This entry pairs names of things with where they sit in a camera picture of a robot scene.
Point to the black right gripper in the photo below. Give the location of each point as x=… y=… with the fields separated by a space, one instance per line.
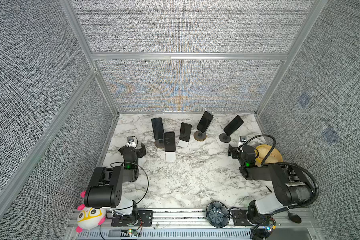
x=233 y=151

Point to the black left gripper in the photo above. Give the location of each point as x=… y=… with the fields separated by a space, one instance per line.
x=140 y=150

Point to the black phone front white stand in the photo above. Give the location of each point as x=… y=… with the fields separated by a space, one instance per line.
x=169 y=142

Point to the black phone white stand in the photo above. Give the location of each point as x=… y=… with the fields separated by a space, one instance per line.
x=169 y=142
x=185 y=132

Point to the black phone grey stand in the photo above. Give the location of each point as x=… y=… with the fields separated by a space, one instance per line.
x=233 y=125

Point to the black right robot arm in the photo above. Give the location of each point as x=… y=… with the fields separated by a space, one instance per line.
x=293 y=186

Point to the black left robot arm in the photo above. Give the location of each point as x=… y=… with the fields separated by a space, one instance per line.
x=105 y=187

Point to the grey round base phone stand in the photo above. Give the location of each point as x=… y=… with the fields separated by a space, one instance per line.
x=224 y=138

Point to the wooden base grey phone stand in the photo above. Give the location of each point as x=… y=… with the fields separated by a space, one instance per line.
x=159 y=144

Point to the black phone wooden base stand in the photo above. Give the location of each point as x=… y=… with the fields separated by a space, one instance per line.
x=205 y=122

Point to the yellow rimmed wooden bowl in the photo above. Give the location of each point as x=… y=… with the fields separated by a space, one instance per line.
x=274 y=157

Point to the pink white plush toy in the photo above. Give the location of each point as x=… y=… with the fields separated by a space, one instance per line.
x=89 y=218

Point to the black spoon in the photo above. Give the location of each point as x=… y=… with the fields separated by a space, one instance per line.
x=294 y=217

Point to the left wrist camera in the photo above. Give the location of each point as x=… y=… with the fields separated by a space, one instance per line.
x=132 y=141

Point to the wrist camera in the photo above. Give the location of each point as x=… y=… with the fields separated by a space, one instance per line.
x=242 y=140
x=132 y=141

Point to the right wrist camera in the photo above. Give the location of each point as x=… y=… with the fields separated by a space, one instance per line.
x=242 y=140

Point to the aluminium front rail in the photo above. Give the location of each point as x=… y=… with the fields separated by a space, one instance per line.
x=192 y=224

